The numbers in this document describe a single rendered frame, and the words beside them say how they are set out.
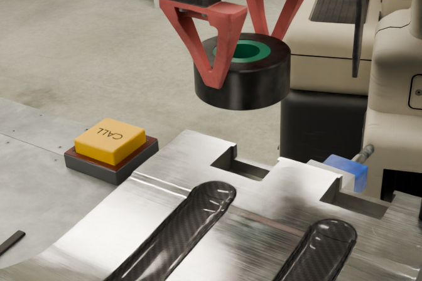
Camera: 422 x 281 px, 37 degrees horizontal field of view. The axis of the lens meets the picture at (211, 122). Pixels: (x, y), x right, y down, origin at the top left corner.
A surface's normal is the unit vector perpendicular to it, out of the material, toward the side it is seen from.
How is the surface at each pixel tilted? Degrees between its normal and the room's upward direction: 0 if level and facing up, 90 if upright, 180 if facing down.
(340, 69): 90
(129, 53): 0
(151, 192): 1
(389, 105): 98
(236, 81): 90
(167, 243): 5
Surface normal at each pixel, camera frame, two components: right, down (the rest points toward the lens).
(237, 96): -0.16, 0.50
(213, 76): -0.58, 0.55
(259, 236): -0.05, -0.85
